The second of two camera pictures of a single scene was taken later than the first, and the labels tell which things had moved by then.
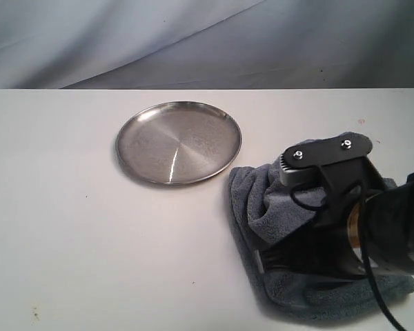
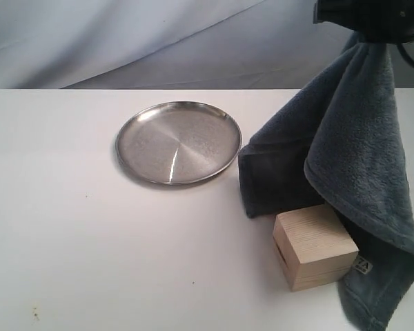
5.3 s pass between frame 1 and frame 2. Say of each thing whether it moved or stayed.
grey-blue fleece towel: moved
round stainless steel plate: stayed
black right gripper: moved
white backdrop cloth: stayed
